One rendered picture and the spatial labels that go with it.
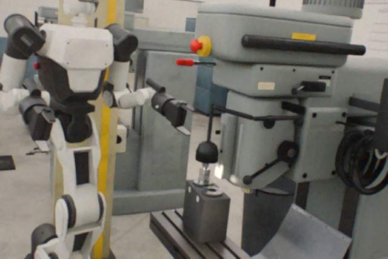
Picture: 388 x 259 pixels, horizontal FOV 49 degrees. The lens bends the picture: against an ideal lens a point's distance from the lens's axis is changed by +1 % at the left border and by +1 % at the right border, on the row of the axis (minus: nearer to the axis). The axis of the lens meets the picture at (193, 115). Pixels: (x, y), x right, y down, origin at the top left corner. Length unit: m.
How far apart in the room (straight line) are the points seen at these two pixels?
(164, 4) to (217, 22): 9.81
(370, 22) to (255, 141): 5.41
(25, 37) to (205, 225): 1.00
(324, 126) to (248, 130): 0.27
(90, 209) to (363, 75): 1.18
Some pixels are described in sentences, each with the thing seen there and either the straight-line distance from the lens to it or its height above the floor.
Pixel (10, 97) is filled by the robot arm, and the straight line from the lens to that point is 1.59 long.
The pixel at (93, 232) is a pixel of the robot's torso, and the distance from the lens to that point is 1.94.
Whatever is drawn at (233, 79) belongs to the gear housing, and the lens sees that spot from 1.31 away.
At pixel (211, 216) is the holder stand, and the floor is 1.08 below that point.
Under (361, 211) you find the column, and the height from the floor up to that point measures 1.23.
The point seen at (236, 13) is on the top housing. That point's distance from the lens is 1.18.
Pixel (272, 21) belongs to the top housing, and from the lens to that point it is 1.23.
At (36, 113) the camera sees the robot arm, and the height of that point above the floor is 1.50.
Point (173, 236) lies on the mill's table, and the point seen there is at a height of 0.96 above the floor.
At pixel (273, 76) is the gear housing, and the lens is 1.27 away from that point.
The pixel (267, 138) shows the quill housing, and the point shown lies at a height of 1.50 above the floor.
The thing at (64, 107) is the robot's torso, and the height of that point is 1.44.
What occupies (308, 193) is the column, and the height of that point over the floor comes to 1.20.
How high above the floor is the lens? 1.81
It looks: 12 degrees down
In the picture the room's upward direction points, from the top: 6 degrees clockwise
